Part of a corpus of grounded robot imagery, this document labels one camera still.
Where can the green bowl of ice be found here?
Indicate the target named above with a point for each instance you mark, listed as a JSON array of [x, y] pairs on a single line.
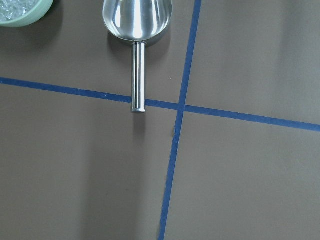
[[21, 13]]

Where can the steel ice scoop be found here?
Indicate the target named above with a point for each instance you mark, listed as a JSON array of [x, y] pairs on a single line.
[[138, 23]]

